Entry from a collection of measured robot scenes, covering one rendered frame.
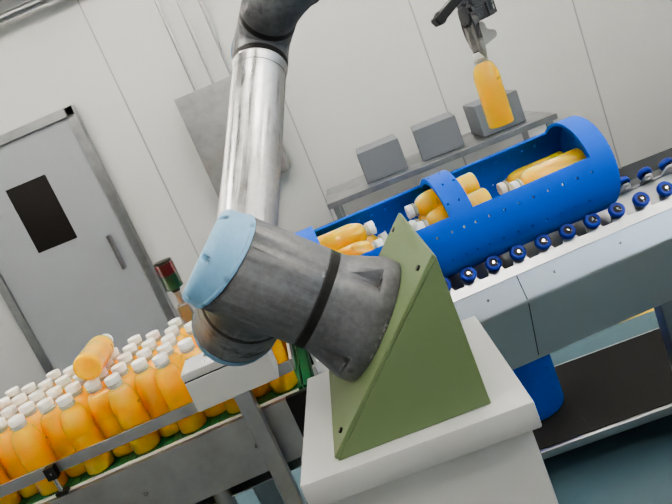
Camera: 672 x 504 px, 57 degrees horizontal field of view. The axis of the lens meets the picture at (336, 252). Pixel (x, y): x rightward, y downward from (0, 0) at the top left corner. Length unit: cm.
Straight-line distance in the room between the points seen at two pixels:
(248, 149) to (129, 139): 408
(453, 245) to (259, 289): 90
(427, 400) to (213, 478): 96
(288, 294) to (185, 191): 434
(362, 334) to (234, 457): 90
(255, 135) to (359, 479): 64
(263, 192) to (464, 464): 56
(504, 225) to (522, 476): 92
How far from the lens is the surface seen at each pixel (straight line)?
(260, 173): 113
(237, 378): 146
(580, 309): 188
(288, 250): 84
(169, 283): 209
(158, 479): 171
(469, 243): 167
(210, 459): 167
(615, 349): 285
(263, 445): 156
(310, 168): 500
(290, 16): 128
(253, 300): 84
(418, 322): 79
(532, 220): 173
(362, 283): 84
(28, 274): 567
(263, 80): 125
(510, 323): 178
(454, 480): 88
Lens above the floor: 154
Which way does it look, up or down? 13 degrees down
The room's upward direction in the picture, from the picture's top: 23 degrees counter-clockwise
